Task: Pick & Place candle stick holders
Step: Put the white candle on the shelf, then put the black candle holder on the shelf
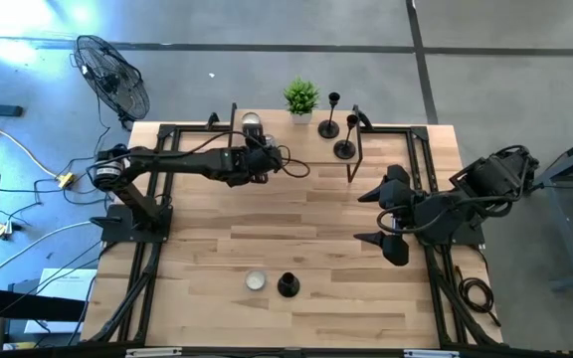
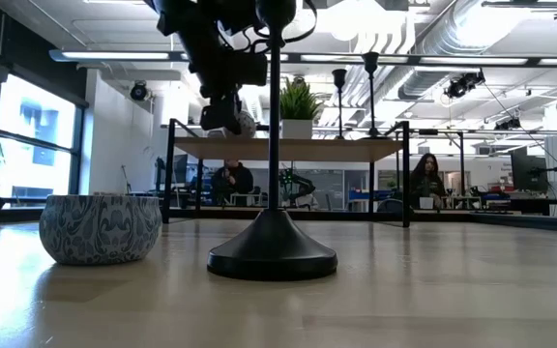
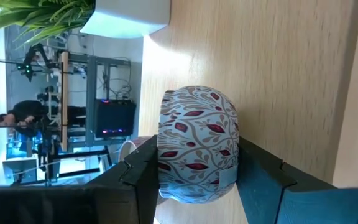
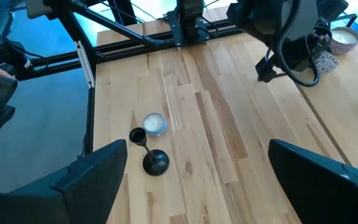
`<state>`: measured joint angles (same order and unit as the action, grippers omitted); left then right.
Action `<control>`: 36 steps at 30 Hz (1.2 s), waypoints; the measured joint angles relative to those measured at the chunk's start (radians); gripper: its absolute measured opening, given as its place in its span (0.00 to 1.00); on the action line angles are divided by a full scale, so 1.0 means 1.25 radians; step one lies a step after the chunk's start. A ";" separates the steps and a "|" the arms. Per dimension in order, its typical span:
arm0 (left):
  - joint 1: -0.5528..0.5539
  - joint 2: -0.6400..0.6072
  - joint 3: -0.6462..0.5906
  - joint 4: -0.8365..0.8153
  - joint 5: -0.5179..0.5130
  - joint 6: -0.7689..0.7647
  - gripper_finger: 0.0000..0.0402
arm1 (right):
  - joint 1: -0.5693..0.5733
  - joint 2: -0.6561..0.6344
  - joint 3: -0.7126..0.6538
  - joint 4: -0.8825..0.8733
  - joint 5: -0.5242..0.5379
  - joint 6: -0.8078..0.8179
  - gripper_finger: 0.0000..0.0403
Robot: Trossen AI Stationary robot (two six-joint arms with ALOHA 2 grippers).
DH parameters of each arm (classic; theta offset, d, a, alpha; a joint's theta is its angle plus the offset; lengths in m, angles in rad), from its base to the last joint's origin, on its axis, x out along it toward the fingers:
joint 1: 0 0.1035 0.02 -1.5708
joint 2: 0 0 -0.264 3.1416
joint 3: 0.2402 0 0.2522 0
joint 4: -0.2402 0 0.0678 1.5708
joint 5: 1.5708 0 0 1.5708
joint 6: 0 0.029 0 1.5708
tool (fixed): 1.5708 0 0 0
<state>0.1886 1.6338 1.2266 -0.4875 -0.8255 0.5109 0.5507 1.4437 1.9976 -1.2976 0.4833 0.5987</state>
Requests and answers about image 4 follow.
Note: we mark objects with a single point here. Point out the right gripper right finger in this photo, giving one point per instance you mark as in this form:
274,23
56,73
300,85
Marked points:
331,193

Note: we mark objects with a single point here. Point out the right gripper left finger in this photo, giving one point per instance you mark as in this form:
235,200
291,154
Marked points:
57,199

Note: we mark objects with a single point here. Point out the purple floral candle tin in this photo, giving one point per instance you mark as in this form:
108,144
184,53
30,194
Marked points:
343,39

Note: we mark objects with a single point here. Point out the black suction cup mount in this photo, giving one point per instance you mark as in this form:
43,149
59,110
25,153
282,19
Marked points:
155,163

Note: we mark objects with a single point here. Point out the blue patterned candle tin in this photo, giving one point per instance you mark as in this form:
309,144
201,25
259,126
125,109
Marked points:
154,123

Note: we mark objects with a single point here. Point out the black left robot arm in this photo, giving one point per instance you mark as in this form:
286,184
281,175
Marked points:
188,18

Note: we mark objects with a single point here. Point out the wooden riser shelf black legs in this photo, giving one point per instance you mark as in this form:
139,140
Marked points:
353,109

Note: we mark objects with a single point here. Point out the white bracket plate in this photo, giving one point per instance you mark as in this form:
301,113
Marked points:
85,67

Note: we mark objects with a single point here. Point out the black aluminium table frame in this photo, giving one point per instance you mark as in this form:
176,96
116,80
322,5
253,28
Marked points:
126,46

